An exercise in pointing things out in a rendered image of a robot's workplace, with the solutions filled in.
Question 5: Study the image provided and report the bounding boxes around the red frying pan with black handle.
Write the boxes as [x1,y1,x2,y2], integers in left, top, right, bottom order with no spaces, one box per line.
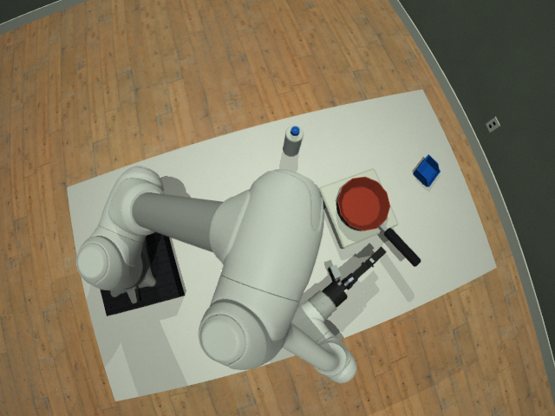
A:
[337,177,419,263]

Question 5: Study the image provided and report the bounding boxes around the blue plastic stacking bin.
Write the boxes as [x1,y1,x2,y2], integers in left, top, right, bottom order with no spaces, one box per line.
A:
[413,155,441,187]

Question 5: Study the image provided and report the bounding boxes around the grey bottle with blue cap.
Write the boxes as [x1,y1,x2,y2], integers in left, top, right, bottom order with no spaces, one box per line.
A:
[283,126,304,156]

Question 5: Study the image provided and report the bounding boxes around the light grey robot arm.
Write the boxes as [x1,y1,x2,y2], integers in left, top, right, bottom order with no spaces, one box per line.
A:
[76,166,357,383]

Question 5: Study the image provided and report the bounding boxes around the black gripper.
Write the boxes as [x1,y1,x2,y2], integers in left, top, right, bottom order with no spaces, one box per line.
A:
[322,247,386,307]

